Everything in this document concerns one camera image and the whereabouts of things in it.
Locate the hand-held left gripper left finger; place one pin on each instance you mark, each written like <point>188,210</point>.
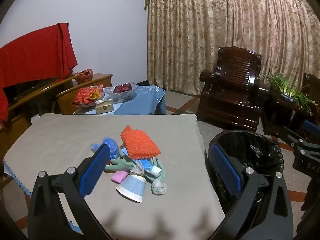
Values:
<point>96,165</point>

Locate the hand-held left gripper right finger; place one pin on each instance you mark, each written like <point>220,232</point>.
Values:
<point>225,166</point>

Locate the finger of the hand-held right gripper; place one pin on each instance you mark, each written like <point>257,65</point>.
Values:
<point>290,136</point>
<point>311,128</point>

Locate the green rubber glove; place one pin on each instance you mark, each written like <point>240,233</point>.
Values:
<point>120,166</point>

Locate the pink packet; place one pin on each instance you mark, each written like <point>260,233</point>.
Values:
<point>118,177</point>

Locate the blue plastic bag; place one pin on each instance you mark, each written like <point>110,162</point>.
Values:
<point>113,146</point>

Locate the black trash bin with liner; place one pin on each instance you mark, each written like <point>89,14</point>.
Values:
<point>262,155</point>

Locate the light blue paper cup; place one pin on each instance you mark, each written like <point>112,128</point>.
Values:
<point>132,187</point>

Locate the white and blue tube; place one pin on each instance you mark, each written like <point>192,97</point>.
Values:
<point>152,168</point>

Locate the person's right hand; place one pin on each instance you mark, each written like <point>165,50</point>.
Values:
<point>311,195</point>

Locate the dark wooden side table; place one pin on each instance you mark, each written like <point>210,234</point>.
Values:
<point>277,115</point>

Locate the dark wooden armchair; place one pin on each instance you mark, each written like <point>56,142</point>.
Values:
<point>312,85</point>
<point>235,67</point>

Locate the potted green plant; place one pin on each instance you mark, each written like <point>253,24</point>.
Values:
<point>282,85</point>

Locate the gold box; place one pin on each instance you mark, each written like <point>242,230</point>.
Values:
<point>105,108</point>

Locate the glass plate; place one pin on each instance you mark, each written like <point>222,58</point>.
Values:
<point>87,105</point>

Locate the light wooden cabinet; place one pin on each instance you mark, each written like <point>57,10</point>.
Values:
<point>67,100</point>

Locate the red snack packet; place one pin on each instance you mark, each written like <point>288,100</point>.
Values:
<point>83,95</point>

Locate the yellow snack packet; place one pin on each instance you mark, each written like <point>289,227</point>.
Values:
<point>96,93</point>

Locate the glass fruit bowl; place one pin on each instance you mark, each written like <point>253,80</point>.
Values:
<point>122,96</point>

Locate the blue-clothed side table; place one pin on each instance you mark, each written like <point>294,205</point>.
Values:
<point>140,102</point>

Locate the red apple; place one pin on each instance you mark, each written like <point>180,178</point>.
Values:
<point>117,89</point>
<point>127,86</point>

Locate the blue scalloped tablecloth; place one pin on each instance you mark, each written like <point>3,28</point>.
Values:
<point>15,177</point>

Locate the red patterned bag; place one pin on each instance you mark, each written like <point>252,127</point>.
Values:
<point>83,76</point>

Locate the black television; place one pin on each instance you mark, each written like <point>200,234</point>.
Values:
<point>22,90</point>

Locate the red cloth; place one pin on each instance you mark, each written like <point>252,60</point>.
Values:
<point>32,52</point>

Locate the beige patterned curtain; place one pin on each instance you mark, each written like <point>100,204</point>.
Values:
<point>200,30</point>

